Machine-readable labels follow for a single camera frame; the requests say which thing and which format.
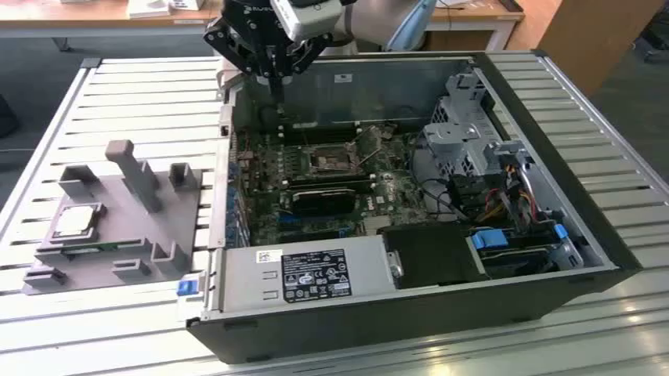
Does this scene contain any pale blue teach pendant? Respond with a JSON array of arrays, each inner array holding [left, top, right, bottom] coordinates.
[[386, 0, 438, 52]]

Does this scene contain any yellow wire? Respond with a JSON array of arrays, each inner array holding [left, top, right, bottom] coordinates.
[[481, 205, 513, 222]]

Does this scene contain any red wire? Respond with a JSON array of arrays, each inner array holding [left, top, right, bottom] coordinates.
[[486, 189, 508, 215]]

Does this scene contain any gray parts rack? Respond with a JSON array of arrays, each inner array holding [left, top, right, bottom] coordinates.
[[19, 139, 206, 295]]

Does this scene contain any green RAM stick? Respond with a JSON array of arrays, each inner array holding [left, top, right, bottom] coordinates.
[[60, 242, 120, 255]]

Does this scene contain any gray flat cable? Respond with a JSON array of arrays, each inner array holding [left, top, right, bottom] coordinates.
[[500, 186, 530, 236]]

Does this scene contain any blue case latch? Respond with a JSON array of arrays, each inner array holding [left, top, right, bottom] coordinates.
[[177, 276, 205, 297]]

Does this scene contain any black graphics card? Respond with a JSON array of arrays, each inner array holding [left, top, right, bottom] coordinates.
[[286, 186, 359, 217]]

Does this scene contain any black cable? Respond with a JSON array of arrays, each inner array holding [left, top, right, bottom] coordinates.
[[416, 178, 465, 222]]

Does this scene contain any black open PC case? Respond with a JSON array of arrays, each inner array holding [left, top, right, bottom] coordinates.
[[186, 49, 645, 365]]

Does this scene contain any blue disk carrier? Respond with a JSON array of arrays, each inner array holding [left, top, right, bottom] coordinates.
[[469, 228, 556, 275]]

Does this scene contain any gray power supply unit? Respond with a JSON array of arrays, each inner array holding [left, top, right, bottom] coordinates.
[[201, 233, 402, 323]]

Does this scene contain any black office chair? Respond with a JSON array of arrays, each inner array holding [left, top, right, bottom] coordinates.
[[640, 27, 669, 63]]

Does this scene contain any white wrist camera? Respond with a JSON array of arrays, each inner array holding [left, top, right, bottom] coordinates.
[[285, 0, 345, 42]]

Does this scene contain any black expansion slot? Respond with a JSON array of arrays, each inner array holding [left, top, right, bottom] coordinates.
[[277, 221, 345, 234]]

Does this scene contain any silver CPU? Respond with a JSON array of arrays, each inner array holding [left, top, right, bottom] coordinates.
[[55, 203, 103, 238]]

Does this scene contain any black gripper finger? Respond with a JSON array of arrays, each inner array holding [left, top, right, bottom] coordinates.
[[278, 32, 337, 115], [202, 17, 281, 115]]

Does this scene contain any silver metal drive cage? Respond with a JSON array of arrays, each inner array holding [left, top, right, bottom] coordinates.
[[421, 71, 532, 181]]

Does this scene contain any green motherboard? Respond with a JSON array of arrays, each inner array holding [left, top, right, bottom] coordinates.
[[229, 125, 438, 250]]

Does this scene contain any black installed RAM stick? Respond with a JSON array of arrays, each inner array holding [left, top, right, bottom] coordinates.
[[285, 175, 370, 189]]

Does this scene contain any wooden cabinet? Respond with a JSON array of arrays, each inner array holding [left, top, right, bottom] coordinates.
[[504, 0, 669, 101]]

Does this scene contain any beige case handle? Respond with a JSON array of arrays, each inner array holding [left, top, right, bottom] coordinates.
[[214, 66, 249, 103]]

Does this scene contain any CPU socket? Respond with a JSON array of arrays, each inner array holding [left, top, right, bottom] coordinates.
[[306, 143, 367, 177]]

